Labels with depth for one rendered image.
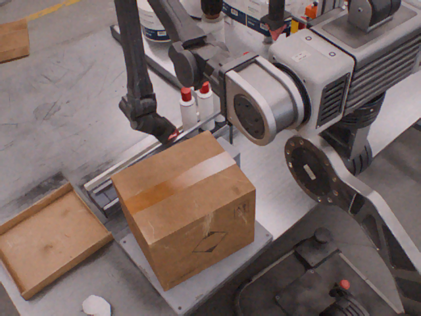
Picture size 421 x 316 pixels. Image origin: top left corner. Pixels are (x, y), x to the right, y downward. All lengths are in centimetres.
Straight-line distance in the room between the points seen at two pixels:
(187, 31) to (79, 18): 304
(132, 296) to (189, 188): 38
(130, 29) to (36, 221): 70
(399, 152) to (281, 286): 121
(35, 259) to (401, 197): 187
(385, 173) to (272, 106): 194
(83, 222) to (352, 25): 99
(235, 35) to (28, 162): 99
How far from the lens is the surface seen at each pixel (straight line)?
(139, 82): 128
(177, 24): 99
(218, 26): 177
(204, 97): 147
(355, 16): 91
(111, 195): 147
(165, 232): 107
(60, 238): 149
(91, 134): 174
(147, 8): 195
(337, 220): 244
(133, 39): 124
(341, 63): 83
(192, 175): 116
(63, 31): 388
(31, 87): 203
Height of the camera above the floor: 204
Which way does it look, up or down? 51 degrees down
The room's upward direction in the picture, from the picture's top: 6 degrees counter-clockwise
